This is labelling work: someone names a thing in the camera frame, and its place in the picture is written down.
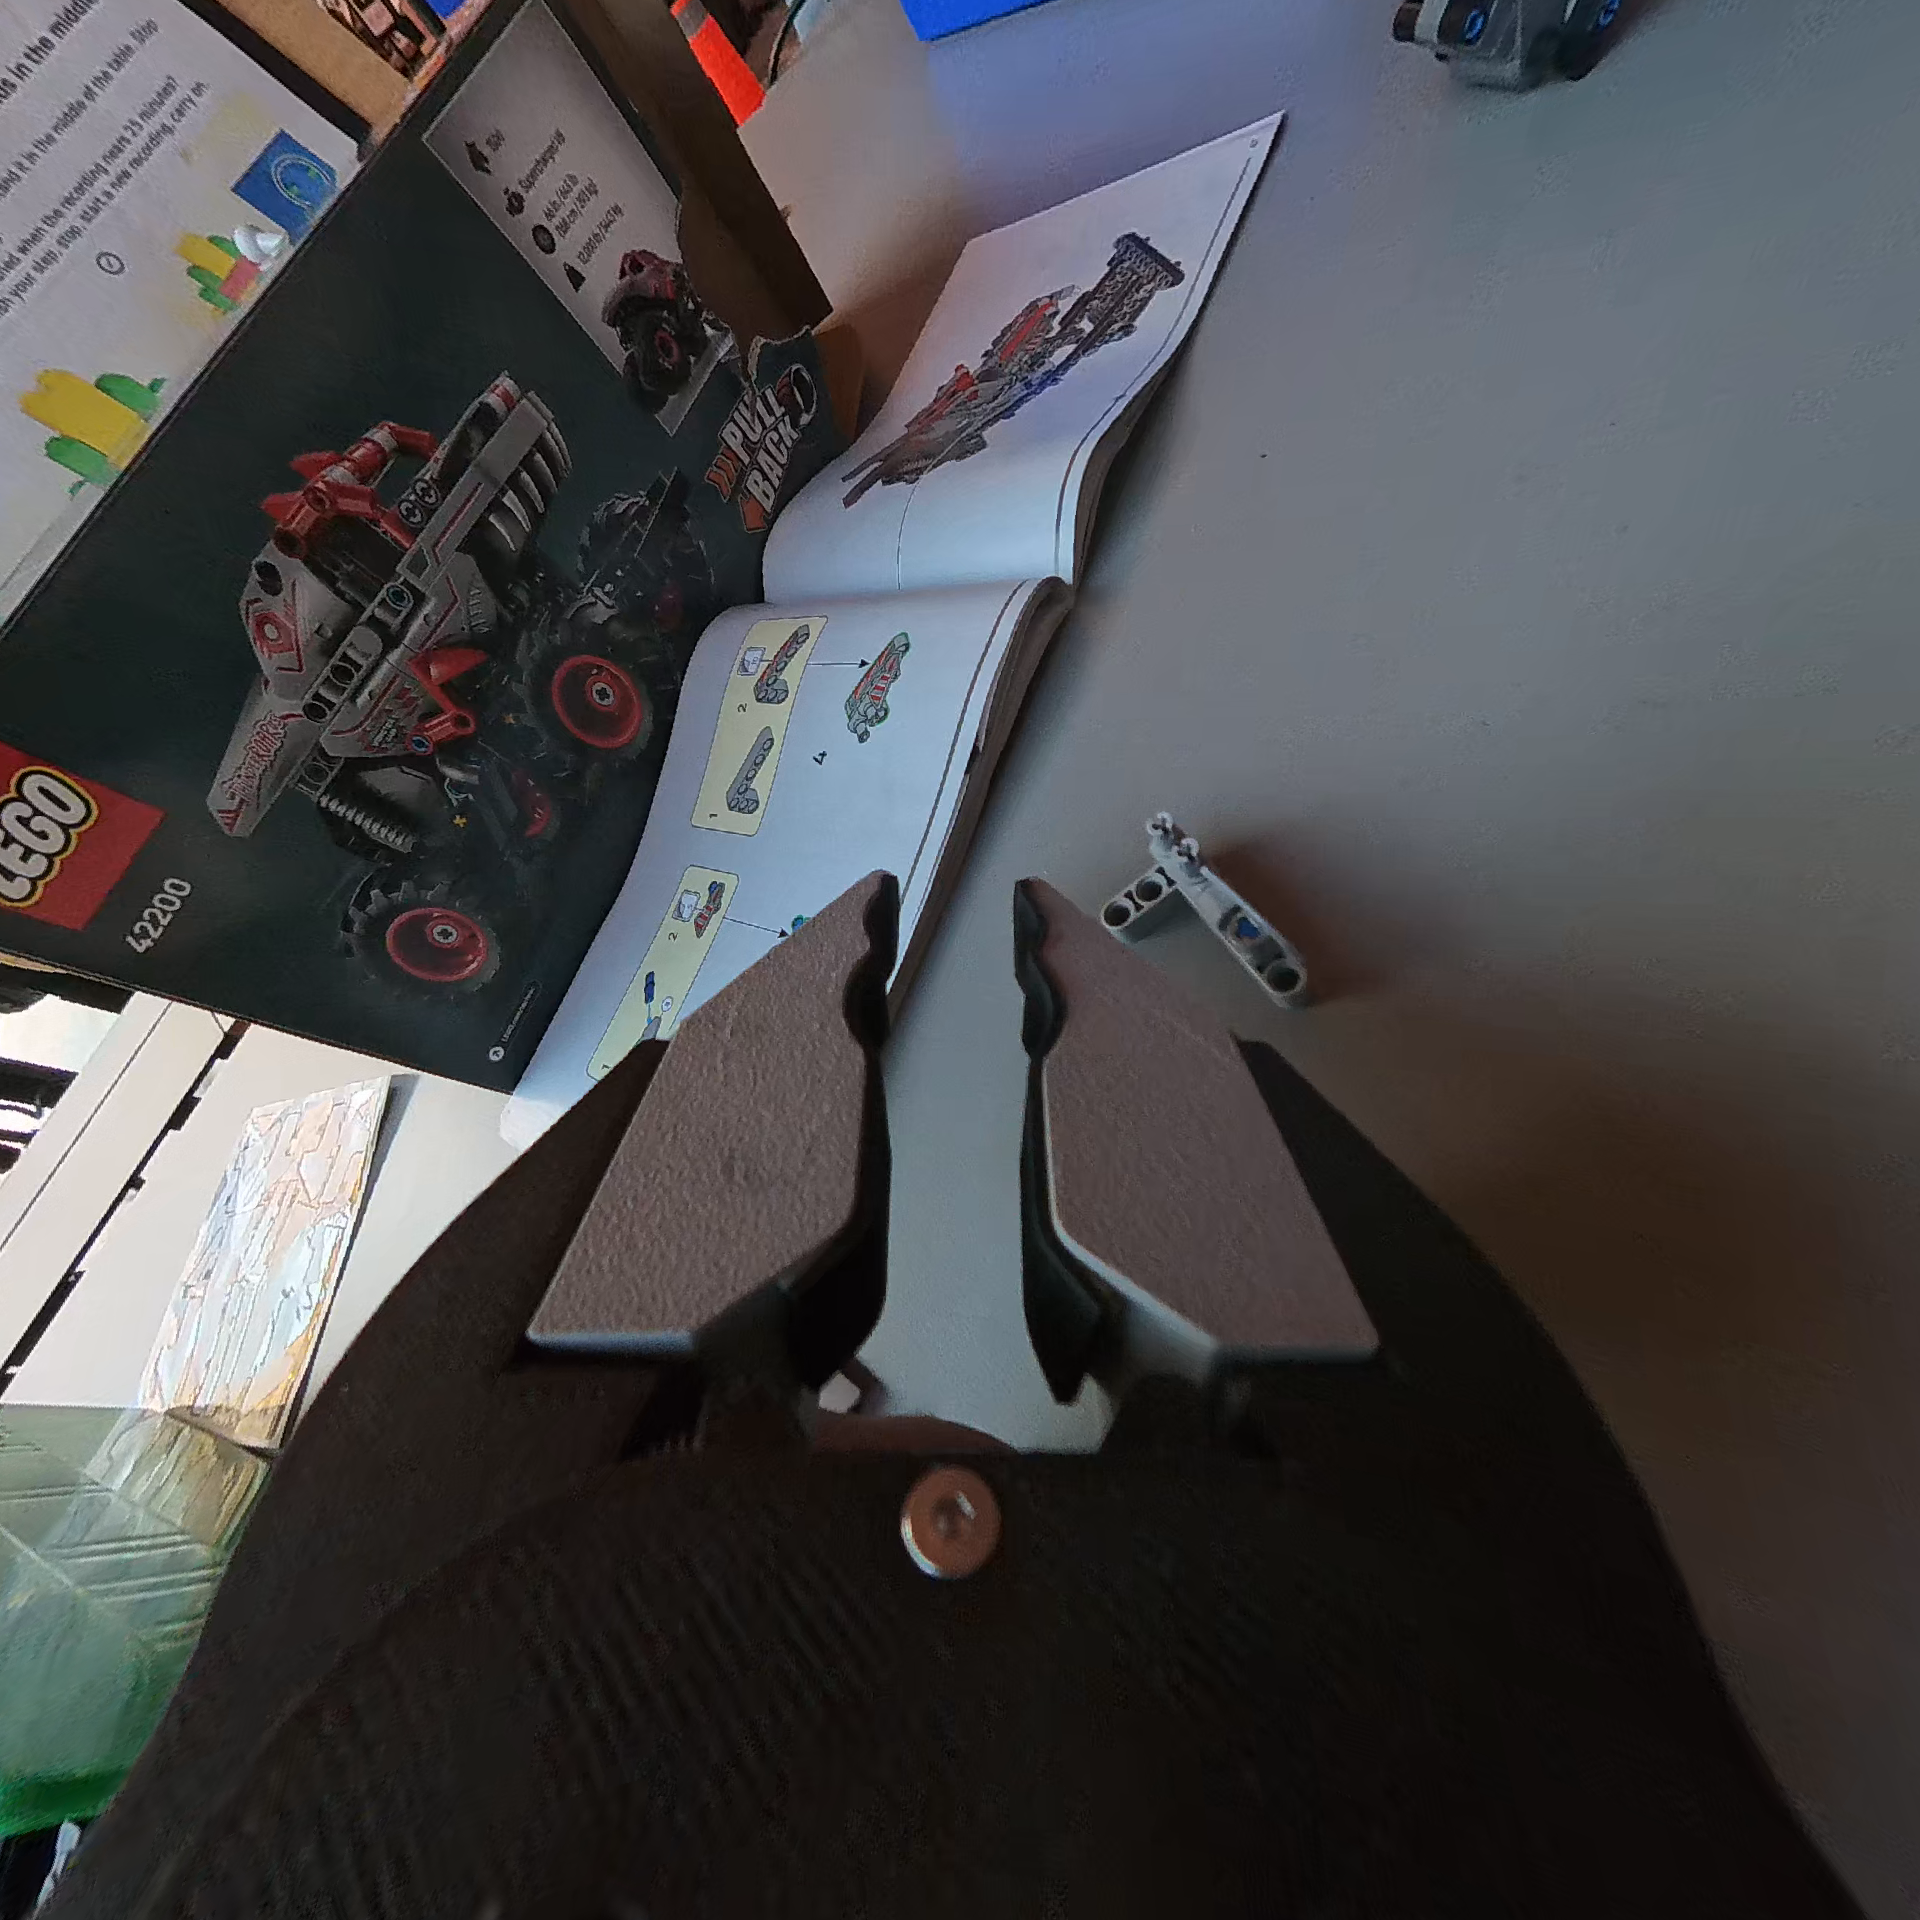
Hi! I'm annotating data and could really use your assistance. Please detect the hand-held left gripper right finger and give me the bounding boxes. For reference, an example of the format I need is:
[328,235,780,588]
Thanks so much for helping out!
[1012,878,1383,1414]

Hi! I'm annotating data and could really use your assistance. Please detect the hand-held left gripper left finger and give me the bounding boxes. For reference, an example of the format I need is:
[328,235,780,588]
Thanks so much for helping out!
[525,867,902,1414]

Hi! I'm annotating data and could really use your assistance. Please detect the grey lego beam assembly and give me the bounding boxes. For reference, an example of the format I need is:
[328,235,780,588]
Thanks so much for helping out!
[1102,813,1311,1008]

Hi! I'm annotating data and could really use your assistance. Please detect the dark monster truck lego box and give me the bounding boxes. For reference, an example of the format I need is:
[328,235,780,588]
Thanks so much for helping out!
[0,0,866,1088]

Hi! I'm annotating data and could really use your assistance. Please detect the open lego instruction booklet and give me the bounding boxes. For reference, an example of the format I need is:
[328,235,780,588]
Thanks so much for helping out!
[498,110,1286,1150]

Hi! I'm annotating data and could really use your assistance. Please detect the partly built lego truck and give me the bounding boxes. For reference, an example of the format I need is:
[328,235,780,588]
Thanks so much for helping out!
[1391,0,1632,96]

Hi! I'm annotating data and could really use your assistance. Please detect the marbled art panel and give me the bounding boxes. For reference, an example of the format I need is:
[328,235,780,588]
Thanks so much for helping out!
[141,1075,396,1453]

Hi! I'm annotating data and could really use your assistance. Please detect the white cabinet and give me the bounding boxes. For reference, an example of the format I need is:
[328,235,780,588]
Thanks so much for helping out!
[0,995,250,1359]

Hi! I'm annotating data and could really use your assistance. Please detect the green translucent sheet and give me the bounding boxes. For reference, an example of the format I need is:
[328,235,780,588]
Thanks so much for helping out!
[0,1399,313,1854]

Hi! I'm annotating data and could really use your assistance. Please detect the orange object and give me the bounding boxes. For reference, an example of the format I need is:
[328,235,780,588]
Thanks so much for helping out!
[679,0,769,126]

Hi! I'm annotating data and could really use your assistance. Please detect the white printed instruction sheet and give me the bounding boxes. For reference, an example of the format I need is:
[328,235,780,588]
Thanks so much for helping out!
[0,0,377,590]

